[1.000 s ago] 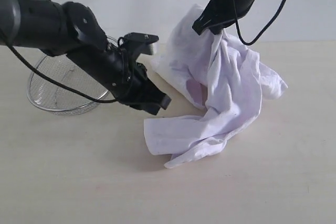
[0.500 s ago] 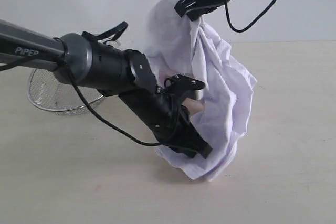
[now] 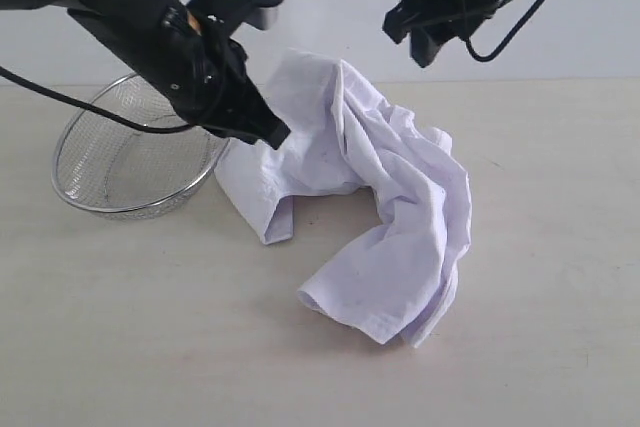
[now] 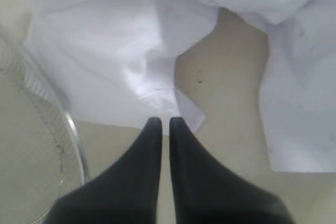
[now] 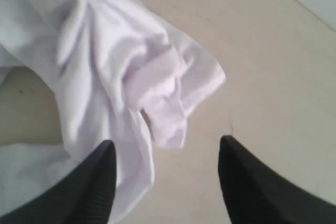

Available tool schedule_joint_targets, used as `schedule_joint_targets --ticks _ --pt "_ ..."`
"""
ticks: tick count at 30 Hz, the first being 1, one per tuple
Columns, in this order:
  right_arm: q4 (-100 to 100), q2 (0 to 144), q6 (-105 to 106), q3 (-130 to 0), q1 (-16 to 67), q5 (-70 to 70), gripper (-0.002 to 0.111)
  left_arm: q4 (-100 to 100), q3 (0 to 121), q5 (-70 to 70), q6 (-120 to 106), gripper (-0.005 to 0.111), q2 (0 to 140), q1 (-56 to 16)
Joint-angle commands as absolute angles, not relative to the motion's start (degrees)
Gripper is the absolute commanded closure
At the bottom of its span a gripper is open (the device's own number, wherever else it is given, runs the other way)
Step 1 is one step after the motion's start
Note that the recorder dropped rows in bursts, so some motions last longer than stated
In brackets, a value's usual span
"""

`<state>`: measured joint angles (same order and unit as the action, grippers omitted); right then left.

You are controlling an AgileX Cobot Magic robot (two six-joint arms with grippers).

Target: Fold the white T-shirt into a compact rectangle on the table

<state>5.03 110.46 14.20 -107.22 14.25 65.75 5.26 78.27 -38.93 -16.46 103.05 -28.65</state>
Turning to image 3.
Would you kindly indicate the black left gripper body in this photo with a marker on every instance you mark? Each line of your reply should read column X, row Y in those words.
column 202, row 73

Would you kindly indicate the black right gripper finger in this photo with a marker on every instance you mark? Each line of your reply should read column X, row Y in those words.
column 427, row 41
column 398, row 21

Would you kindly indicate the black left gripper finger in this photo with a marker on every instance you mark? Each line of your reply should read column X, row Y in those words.
column 270, row 129

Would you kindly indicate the white cotton t-shirt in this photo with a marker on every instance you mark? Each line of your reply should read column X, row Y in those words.
column 398, row 279

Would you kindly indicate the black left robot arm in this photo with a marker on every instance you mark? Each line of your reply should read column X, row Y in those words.
column 119, row 25

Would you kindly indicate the metal mesh basket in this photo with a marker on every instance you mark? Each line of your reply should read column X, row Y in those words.
column 112, row 171

